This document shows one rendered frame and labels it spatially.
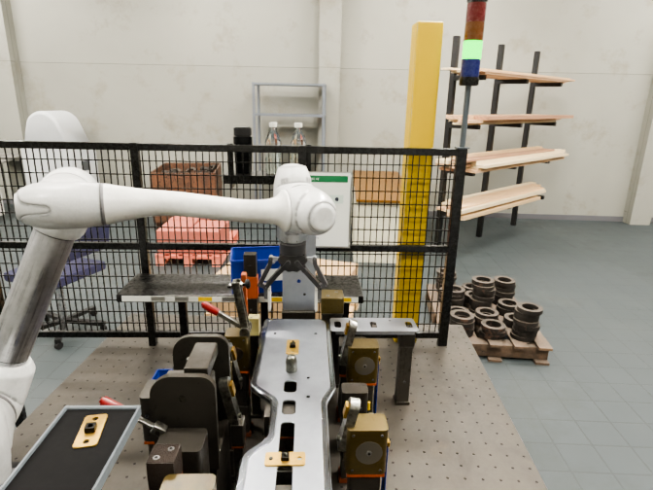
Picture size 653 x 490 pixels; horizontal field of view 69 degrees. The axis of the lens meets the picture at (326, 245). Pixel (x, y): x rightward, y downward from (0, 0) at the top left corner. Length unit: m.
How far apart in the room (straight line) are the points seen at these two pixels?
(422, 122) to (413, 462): 1.20
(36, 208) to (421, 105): 1.33
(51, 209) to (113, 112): 6.98
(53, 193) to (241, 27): 6.51
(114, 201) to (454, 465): 1.18
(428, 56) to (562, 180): 6.40
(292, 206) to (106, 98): 7.20
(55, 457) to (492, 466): 1.16
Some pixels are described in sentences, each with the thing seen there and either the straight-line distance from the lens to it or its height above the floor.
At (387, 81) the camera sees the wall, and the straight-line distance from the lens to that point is 7.38.
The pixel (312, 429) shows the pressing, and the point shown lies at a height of 1.00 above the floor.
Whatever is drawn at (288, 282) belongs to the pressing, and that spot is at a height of 1.11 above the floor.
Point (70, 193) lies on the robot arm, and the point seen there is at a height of 1.50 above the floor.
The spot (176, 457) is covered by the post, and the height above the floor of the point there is 1.10.
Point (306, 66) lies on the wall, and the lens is 7.39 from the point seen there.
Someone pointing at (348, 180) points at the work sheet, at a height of 1.42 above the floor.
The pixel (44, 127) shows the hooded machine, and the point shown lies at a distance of 7.70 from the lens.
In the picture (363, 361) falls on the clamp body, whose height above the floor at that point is 1.00.
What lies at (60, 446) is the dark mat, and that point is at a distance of 0.96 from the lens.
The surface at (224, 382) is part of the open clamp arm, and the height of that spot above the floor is 1.10.
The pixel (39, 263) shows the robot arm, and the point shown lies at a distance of 1.42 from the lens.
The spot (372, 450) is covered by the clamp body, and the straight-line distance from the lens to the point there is 1.12.
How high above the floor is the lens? 1.72
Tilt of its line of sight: 17 degrees down
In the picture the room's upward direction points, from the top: 1 degrees clockwise
